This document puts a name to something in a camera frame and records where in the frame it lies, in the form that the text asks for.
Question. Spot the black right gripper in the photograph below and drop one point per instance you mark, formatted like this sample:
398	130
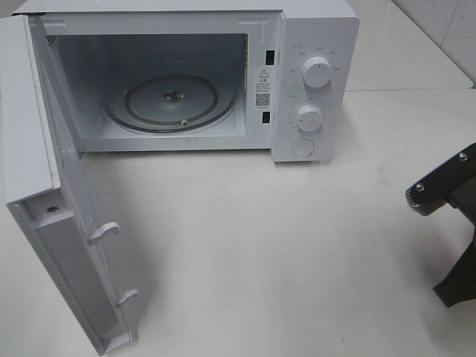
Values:
459	284

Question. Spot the white round door button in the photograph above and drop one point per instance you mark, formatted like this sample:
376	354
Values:
303	147

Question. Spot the white timer knob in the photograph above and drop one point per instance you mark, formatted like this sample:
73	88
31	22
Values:
309	118

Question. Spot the white microwave door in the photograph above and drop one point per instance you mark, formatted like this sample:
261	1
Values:
46	191

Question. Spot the white upper power knob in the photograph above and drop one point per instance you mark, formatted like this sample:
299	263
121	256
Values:
317	71

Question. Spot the white microwave oven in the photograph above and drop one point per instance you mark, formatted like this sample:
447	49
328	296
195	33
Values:
196	75

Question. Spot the glass microwave turntable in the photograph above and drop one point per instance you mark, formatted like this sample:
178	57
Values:
171	103

